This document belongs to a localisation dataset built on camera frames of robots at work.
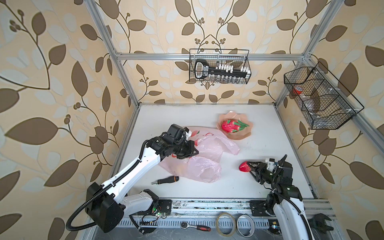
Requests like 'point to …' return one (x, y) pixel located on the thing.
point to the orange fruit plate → (242, 134)
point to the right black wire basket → (323, 102)
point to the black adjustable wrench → (317, 222)
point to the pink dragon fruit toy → (233, 125)
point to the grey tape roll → (253, 225)
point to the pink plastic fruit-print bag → (205, 166)
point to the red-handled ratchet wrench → (184, 225)
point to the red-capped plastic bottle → (309, 96)
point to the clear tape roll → (217, 222)
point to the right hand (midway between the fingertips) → (248, 167)
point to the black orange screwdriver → (171, 179)
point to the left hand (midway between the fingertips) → (201, 151)
